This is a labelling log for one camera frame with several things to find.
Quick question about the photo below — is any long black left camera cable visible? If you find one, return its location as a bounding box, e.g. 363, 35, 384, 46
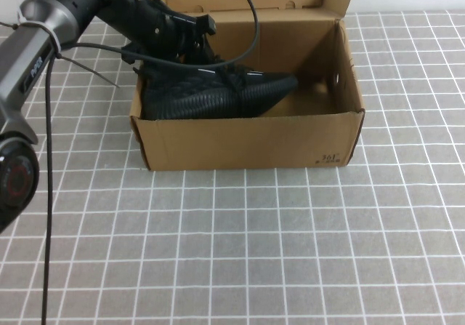
41, 0, 260, 325

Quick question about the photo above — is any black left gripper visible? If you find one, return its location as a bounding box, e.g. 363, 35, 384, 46
121, 0, 223, 66

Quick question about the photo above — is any grey zip tie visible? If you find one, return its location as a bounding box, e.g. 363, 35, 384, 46
0, 10, 121, 89

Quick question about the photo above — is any black knit sneaker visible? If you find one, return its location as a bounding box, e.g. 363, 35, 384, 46
139, 56, 300, 121

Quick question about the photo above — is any brown cardboard shoe box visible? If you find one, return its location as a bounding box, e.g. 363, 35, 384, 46
129, 0, 366, 172

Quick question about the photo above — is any grey white-checked tablecloth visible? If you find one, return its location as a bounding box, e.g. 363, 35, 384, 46
0, 10, 465, 325

